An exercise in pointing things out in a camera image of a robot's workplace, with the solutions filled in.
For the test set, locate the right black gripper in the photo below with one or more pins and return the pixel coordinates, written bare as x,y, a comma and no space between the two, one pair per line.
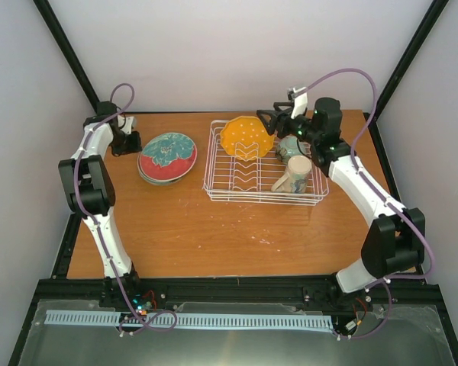
282,118

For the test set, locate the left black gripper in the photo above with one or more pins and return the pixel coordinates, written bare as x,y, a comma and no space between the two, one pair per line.
136,146

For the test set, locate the orange dotted plate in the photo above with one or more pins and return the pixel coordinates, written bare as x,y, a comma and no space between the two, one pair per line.
246,139

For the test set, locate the mint green floral bowl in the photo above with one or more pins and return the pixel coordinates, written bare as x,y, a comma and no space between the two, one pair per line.
286,148

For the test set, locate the red teal patterned plate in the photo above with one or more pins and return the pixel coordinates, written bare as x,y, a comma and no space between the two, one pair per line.
168,156

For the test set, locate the cream dragon mug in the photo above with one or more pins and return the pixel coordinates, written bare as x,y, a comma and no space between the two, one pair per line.
295,176

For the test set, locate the white bottom plate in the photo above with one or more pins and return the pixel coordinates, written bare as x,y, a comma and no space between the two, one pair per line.
153,181

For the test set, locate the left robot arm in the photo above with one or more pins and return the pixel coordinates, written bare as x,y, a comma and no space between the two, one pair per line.
88,187

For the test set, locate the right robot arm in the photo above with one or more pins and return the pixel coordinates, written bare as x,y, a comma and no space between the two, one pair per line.
395,241

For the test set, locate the metal front panel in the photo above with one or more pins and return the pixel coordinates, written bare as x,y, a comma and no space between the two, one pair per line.
407,335

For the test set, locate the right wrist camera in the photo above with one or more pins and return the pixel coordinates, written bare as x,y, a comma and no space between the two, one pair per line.
299,101

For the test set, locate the white wire dish rack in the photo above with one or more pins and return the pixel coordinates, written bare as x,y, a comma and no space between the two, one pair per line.
229,177

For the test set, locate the left black frame post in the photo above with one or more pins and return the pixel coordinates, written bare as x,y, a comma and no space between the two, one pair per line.
62,41

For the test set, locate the black frame post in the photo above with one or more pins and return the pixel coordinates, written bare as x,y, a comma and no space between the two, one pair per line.
62,41
422,32

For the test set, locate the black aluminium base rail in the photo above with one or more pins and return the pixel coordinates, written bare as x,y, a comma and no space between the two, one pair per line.
309,293

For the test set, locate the light blue cable duct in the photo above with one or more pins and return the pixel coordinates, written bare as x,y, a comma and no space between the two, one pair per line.
197,321

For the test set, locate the right black frame post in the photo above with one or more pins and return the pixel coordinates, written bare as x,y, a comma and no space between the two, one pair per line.
422,32

